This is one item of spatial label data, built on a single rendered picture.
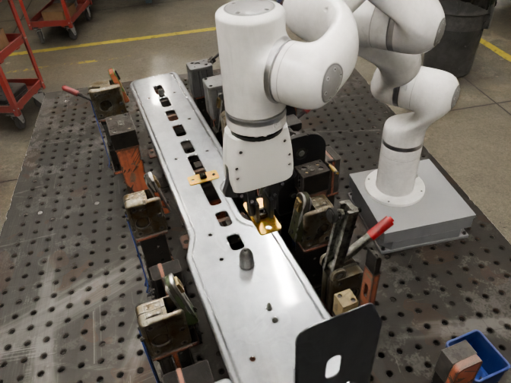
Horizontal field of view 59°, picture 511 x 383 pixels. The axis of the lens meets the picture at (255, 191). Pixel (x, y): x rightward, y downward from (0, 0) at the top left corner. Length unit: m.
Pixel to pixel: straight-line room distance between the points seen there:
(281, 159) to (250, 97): 0.13
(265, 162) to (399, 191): 0.89
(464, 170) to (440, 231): 1.60
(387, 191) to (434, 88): 0.38
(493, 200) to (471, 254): 1.38
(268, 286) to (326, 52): 0.57
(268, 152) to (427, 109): 0.72
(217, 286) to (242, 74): 0.54
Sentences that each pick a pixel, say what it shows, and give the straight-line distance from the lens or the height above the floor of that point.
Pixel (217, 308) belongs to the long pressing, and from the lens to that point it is 0.95.
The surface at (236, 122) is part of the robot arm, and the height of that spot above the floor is 1.45.
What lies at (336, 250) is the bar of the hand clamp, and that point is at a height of 1.12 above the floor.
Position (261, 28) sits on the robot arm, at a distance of 0.55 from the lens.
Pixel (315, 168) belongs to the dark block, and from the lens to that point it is 1.08.
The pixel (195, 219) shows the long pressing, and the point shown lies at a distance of 1.14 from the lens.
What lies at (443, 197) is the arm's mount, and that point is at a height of 0.80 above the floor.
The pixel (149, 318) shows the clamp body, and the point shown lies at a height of 1.05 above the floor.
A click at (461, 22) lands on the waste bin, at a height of 0.47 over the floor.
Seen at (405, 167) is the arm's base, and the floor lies 0.92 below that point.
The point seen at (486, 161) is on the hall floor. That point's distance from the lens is 3.21.
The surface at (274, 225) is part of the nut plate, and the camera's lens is 0.74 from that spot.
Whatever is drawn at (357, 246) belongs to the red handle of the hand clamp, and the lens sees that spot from 0.92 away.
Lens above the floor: 1.77
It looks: 40 degrees down
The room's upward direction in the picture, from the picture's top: 4 degrees counter-clockwise
